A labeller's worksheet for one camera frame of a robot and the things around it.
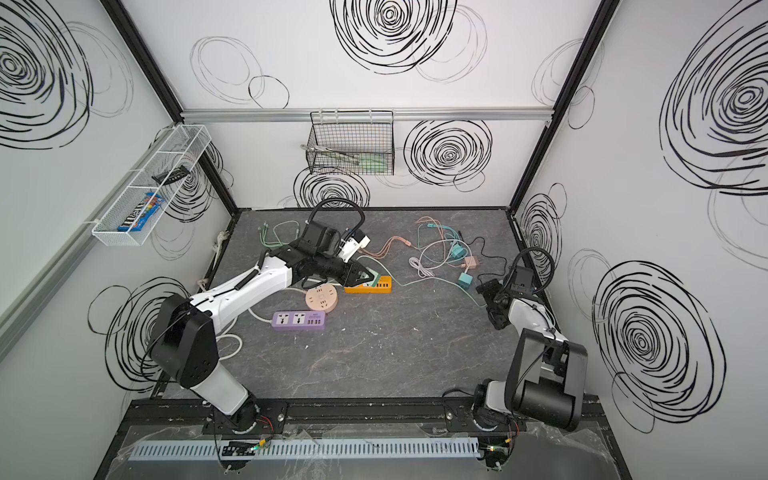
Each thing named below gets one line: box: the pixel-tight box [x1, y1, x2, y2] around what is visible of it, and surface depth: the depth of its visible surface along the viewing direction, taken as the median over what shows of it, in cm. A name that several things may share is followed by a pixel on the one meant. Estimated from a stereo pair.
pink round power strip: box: [305, 284, 338, 313], surface depth 93 cm
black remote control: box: [151, 165, 190, 185], surface depth 82 cm
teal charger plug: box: [458, 272, 474, 290], surface depth 99 cm
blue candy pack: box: [117, 192, 163, 232], surface depth 72 cm
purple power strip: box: [271, 310, 326, 330], surface depth 90 cm
